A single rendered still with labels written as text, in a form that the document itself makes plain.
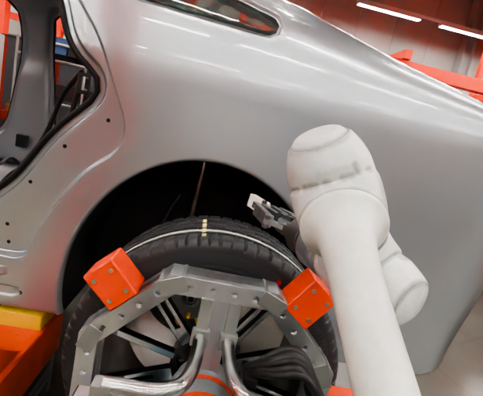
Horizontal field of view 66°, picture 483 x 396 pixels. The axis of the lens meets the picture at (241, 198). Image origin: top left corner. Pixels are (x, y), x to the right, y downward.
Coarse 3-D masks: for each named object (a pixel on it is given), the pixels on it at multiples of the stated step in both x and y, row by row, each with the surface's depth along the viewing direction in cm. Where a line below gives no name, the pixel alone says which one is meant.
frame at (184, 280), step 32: (160, 288) 73; (192, 288) 74; (224, 288) 74; (256, 288) 75; (96, 320) 74; (128, 320) 74; (288, 320) 76; (96, 352) 76; (320, 352) 83; (320, 384) 79
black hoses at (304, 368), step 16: (272, 352) 71; (288, 352) 68; (304, 352) 71; (240, 368) 73; (256, 368) 70; (272, 368) 67; (288, 368) 65; (304, 368) 66; (256, 384) 69; (304, 384) 73
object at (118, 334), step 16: (160, 304) 85; (176, 320) 86; (240, 320) 88; (256, 320) 87; (112, 336) 94; (128, 336) 86; (144, 336) 88; (176, 336) 87; (240, 336) 88; (112, 352) 95; (128, 352) 107; (160, 352) 88; (176, 352) 88; (256, 352) 90; (112, 368) 94; (128, 368) 103; (144, 368) 90; (160, 368) 89; (176, 368) 91; (272, 384) 104; (288, 384) 96
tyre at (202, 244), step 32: (192, 224) 93; (224, 224) 95; (128, 256) 82; (160, 256) 81; (192, 256) 81; (224, 256) 81; (256, 256) 82; (288, 256) 94; (320, 320) 85; (64, 352) 84; (64, 384) 86
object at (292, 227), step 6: (282, 222) 68; (288, 222) 68; (294, 222) 66; (276, 228) 68; (288, 228) 66; (294, 228) 65; (288, 234) 66; (294, 234) 65; (288, 240) 66; (294, 240) 65; (288, 246) 67; (294, 246) 65
